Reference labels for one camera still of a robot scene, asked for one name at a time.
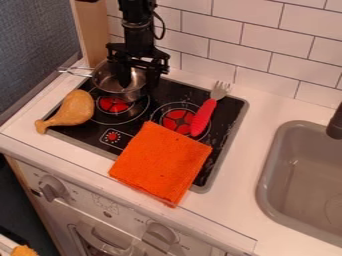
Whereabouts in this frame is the tap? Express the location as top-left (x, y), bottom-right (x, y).
top-left (324, 101), bottom-right (342, 141)

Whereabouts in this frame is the wooden post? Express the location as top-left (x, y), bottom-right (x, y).
top-left (68, 0), bottom-right (111, 69)

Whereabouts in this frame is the toy sink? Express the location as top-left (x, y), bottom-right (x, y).
top-left (255, 120), bottom-right (342, 248)

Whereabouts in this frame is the toy stove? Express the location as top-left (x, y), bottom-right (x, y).
top-left (40, 73), bottom-right (250, 195)

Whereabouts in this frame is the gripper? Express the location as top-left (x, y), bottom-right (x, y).
top-left (104, 42), bottom-right (173, 90)

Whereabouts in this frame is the orange cloth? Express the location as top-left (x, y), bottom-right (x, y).
top-left (106, 120), bottom-right (214, 208)

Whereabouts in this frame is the toy chicken drumstick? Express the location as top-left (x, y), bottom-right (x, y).
top-left (33, 88), bottom-right (97, 135)

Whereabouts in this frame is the red handled fork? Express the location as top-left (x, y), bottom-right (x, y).
top-left (189, 80), bottom-right (233, 138)

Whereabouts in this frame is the silver pot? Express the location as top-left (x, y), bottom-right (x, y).
top-left (56, 58), bottom-right (153, 103)

